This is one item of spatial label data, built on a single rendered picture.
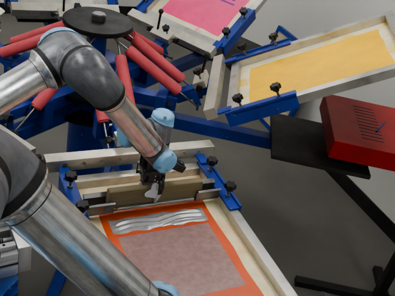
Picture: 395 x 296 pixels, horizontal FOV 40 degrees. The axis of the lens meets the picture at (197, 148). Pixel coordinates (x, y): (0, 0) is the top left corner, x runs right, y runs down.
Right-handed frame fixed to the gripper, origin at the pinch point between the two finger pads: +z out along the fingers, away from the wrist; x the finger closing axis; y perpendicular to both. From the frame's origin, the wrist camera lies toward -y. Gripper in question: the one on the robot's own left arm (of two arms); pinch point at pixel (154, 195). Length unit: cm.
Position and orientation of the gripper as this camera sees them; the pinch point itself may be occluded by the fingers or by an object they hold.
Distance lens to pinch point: 197.2
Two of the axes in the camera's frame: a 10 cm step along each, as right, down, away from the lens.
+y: -9.0, 0.9, -4.3
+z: -1.8, 8.2, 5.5
